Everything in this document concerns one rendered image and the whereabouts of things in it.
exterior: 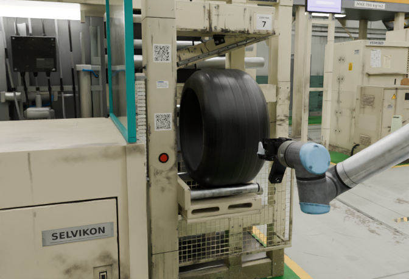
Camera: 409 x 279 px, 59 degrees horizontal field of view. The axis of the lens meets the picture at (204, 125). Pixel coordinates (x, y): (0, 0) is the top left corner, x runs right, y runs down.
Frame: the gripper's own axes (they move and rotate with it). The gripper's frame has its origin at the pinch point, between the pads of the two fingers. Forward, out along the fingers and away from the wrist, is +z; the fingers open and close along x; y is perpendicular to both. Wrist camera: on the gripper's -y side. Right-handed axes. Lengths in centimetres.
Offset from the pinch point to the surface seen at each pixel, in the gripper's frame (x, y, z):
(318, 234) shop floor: -130, -94, 145
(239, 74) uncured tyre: -1.9, 34.1, 21.3
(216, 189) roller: 10.2, -16.9, 23.1
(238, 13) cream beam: -14, 69, 46
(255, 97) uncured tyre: -4.1, 23.1, 10.8
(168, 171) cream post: 30.3, -7.9, 29.2
